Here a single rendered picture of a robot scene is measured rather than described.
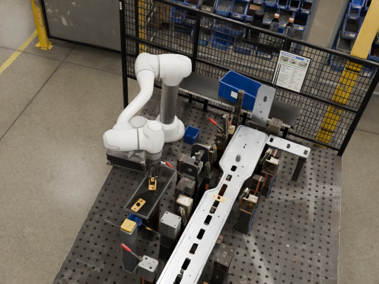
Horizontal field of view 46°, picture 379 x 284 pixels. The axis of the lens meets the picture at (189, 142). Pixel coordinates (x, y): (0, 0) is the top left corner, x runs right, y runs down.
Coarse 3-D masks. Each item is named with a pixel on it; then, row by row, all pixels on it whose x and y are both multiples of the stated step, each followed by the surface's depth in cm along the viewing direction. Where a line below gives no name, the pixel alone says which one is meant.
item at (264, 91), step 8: (264, 88) 290; (272, 88) 287; (256, 96) 297; (264, 96) 294; (272, 96) 291; (256, 104) 301; (264, 104) 298; (256, 112) 306; (264, 112) 303; (256, 120) 311; (264, 120) 308
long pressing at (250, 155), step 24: (240, 144) 297; (264, 144) 299; (240, 168) 282; (216, 192) 268; (192, 216) 254; (216, 216) 256; (192, 240) 244; (216, 240) 246; (168, 264) 233; (192, 264) 234
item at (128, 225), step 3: (126, 219) 231; (126, 222) 230; (129, 222) 230; (132, 222) 230; (123, 225) 229; (126, 225) 229; (129, 225) 229; (132, 225) 229; (123, 228) 228; (126, 228) 228; (129, 228) 228; (132, 228) 228; (129, 231) 227
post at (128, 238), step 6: (120, 228) 230; (120, 234) 233; (126, 234) 230; (132, 234) 230; (126, 240) 234; (132, 240) 233; (132, 246) 240; (126, 252) 245; (126, 258) 250; (132, 258) 248; (126, 264) 255; (132, 264) 253; (126, 270) 260; (132, 270) 258
